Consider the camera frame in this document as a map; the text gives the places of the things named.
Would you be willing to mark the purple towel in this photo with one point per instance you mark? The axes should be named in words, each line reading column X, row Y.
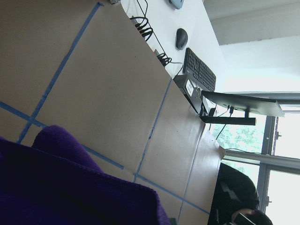
column 56, row 182

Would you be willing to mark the black mini computer box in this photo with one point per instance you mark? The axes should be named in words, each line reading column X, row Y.
column 191, row 90

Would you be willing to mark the black keyboard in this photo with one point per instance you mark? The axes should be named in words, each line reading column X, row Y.
column 194, row 66

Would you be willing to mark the black computer mouse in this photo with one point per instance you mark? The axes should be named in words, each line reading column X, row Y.
column 181, row 39

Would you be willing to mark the teach pendant tablet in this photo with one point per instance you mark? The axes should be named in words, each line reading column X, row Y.
column 177, row 4

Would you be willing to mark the person in black clothes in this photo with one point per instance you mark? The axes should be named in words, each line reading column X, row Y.
column 234, row 194

